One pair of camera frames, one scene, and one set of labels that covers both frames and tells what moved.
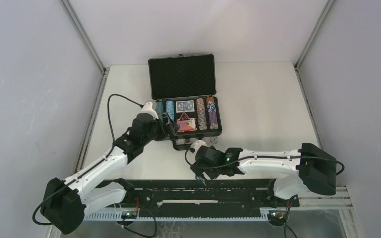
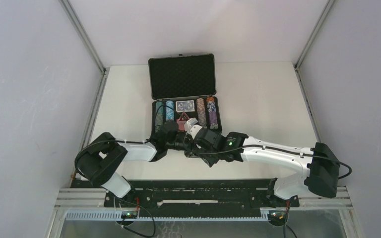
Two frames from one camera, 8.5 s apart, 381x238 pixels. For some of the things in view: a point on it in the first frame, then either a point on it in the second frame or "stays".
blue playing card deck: x=185 y=106 stays
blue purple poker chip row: x=213 y=118 stays
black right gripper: x=199 y=167 -> x=200 y=151
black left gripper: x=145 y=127 -> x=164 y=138
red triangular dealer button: x=183 y=117 stays
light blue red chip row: x=169 y=108 stays
